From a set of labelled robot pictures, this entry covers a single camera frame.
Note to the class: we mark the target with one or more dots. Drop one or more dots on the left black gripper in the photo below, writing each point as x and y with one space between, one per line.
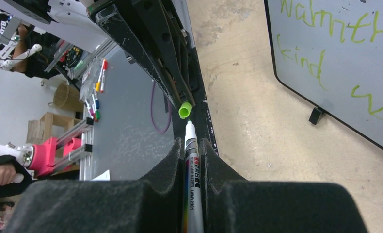
151 33

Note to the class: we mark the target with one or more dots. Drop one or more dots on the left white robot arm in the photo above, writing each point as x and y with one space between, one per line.
31 29

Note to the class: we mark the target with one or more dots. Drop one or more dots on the green marker cap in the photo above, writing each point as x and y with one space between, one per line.
185 110

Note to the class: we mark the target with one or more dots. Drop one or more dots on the small black-framed whiteboard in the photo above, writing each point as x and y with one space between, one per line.
330 52

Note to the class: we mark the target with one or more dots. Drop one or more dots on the pink teleoperation handle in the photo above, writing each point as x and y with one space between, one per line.
40 159

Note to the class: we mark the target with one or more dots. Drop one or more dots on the operator hand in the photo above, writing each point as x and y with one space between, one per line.
7 174

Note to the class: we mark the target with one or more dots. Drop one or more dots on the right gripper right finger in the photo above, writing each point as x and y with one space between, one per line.
233 204

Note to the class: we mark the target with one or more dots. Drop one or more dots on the wooden crate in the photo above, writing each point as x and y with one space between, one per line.
44 128

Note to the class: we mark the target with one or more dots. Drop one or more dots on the woven basket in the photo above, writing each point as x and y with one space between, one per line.
66 98

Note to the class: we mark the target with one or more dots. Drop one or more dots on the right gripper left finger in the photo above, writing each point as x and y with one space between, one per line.
150 204

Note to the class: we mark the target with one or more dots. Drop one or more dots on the white whiteboard marker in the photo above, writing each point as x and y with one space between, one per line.
192 221

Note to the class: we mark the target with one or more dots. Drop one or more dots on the coloured markers bag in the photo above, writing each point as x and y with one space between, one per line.
93 84

